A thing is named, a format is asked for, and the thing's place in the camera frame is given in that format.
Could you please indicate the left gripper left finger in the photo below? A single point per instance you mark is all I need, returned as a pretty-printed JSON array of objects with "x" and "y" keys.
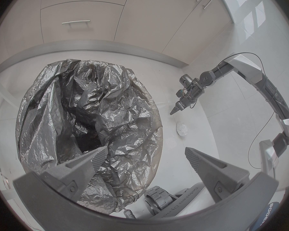
[{"x": 72, "y": 177}]

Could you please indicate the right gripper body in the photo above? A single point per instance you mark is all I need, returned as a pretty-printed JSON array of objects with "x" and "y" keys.
[{"x": 195, "y": 94}]

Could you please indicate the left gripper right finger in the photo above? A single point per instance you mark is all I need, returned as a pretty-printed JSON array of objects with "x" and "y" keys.
[{"x": 219, "y": 177}]

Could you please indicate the white paper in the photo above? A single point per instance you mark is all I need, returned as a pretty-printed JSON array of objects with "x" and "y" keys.
[{"x": 182, "y": 128}]

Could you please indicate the black plastic bag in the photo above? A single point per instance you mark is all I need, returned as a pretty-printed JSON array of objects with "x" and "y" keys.
[{"x": 115, "y": 109}]

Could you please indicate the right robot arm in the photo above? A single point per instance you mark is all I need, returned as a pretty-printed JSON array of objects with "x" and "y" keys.
[{"x": 243, "y": 66}]

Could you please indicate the beige cabinet with drawers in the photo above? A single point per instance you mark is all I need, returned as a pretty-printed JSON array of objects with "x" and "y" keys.
[{"x": 147, "y": 13}]

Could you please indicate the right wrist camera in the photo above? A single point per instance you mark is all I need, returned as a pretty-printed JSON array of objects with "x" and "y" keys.
[{"x": 179, "y": 94}]

